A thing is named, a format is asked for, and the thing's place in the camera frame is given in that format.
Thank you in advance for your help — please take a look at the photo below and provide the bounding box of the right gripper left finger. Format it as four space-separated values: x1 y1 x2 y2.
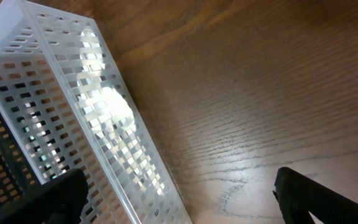
0 169 88 224

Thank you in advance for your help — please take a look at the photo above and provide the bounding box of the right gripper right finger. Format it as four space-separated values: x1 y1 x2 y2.
273 167 358 224

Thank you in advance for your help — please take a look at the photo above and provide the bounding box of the white plastic spoon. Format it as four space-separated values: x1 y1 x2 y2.
75 40 168 198

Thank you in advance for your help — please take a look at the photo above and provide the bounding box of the clear perforated plastic basket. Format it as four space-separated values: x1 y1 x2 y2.
0 1 191 223

